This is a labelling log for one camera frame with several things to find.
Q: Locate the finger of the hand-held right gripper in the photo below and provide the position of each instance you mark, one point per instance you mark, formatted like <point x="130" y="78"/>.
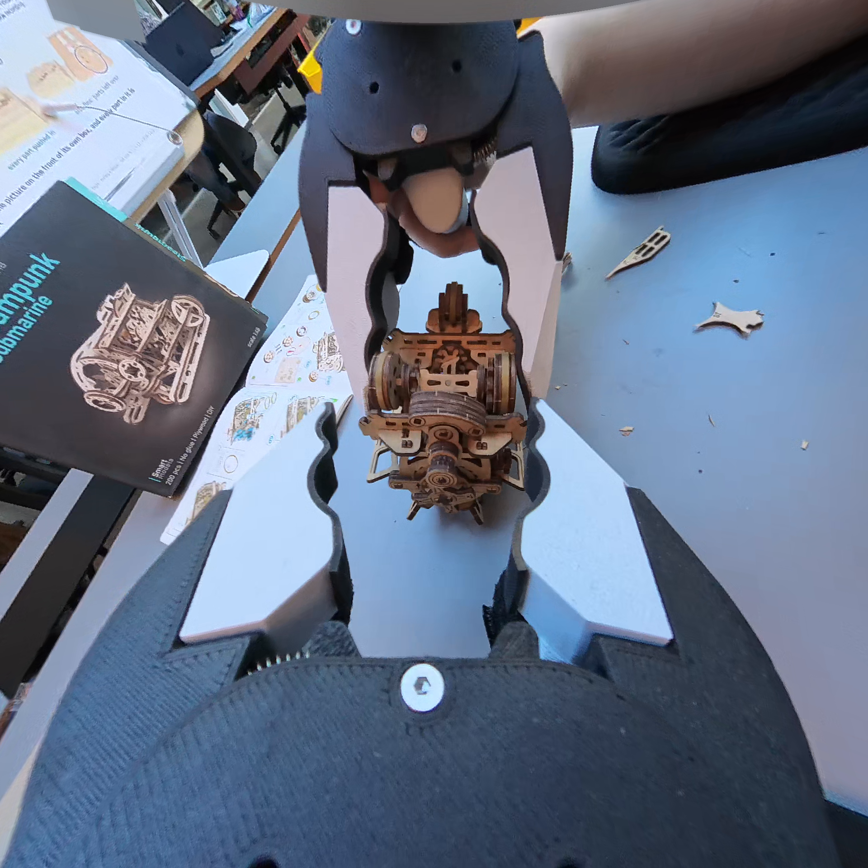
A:
<point x="346" y="271"/>
<point x="536" y="271"/>

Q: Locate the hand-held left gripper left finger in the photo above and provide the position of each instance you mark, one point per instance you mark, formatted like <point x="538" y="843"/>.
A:
<point x="271" y="556"/>

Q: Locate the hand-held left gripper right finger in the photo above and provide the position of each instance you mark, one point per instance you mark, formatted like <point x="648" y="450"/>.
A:
<point x="590" y="563"/>

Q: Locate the wooden mechanical model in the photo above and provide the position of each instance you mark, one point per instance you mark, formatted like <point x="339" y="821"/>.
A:
<point x="441" y="407"/>

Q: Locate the person's right forearm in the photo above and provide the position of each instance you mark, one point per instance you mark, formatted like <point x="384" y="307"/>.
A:
<point x="678" y="61"/>

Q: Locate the black model kit box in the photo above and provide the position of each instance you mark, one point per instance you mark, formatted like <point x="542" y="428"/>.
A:
<point x="61" y="380"/>

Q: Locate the person's right hand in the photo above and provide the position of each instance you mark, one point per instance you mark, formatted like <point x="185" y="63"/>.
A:
<point x="444" y="244"/>

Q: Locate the pointed slotted wooden offcut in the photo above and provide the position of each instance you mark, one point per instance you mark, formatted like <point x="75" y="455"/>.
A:
<point x="647" y="245"/>

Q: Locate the white instruction booklet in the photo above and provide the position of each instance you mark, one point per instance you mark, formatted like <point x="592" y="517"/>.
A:
<point x="285" y="380"/>

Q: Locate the brown wooden table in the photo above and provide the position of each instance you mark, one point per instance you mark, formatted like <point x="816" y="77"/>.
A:
<point x="271" y="41"/>

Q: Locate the black office chair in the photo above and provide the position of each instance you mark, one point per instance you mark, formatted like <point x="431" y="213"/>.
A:
<point x="230" y="156"/>

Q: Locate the star-shaped wooden offcut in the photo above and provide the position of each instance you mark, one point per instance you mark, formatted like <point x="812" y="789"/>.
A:
<point x="731" y="319"/>

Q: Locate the black block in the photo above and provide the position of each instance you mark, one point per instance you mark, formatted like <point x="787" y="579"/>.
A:
<point x="54" y="576"/>

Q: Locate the black laptop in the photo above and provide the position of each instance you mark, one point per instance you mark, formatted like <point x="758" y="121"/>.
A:
<point x="183" y="41"/>

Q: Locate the black foam pad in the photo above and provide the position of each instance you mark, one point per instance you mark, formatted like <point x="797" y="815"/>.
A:
<point x="732" y="149"/>

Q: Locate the white instruction poster board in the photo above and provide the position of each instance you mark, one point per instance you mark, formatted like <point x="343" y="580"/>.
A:
<point x="102" y="135"/>

